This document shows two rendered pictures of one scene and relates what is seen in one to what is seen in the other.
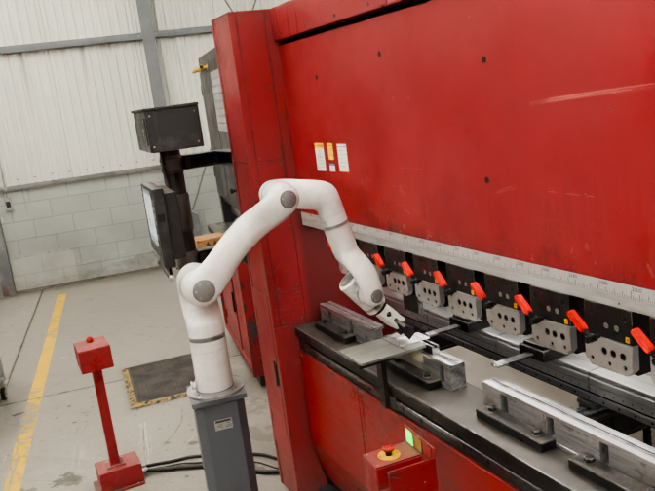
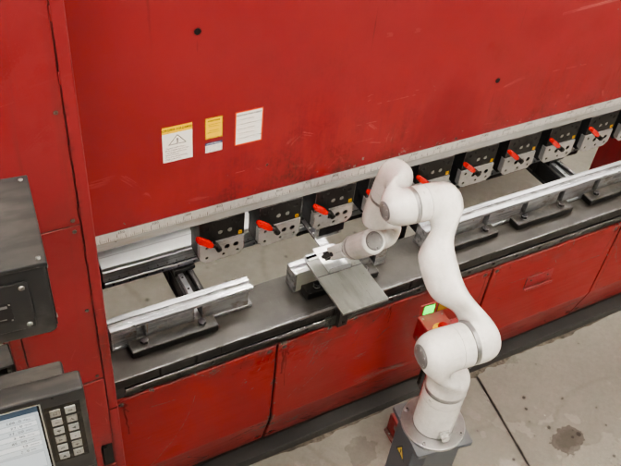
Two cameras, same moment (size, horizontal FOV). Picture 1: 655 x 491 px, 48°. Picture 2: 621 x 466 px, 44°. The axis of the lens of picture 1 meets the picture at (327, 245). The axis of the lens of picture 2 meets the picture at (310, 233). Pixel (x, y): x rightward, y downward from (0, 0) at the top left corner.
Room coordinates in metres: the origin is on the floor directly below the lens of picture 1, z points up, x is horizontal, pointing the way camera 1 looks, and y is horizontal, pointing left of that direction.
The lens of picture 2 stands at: (2.96, 1.68, 2.93)
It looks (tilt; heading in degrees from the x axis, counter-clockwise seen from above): 43 degrees down; 261
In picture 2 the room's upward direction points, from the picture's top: 7 degrees clockwise
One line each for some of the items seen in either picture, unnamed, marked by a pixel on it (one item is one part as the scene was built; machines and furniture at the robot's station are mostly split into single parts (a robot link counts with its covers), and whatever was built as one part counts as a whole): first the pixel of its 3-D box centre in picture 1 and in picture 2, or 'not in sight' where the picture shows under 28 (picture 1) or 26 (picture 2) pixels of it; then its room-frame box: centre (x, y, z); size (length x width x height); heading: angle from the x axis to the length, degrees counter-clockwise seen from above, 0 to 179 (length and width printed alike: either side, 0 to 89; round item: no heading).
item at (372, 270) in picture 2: (411, 372); (340, 280); (2.54, -0.25, 0.89); 0.30 x 0.05 x 0.03; 24
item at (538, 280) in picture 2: not in sight; (539, 280); (1.60, -0.56, 0.59); 0.15 x 0.02 x 0.07; 24
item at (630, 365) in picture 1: (620, 333); (554, 136); (1.71, -0.68, 1.26); 0.15 x 0.09 x 0.17; 24
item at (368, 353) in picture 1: (381, 349); (347, 280); (2.54, -0.15, 1.00); 0.26 x 0.18 x 0.01; 114
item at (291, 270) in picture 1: (336, 251); (29, 266); (3.56, -0.04, 1.15); 0.85 x 0.25 x 2.30; 114
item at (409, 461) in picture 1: (399, 469); (449, 330); (2.12, -0.13, 0.75); 0.20 x 0.16 x 0.18; 19
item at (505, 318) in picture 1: (513, 301); (471, 159); (2.07, -0.51, 1.26); 0.15 x 0.09 x 0.17; 24
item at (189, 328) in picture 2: (334, 331); (174, 336); (3.12, 0.02, 0.89); 0.30 x 0.05 x 0.03; 24
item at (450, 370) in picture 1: (427, 360); (336, 263); (2.55, -0.30, 0.92); 0.39 x 0.06 x 0.10; 24
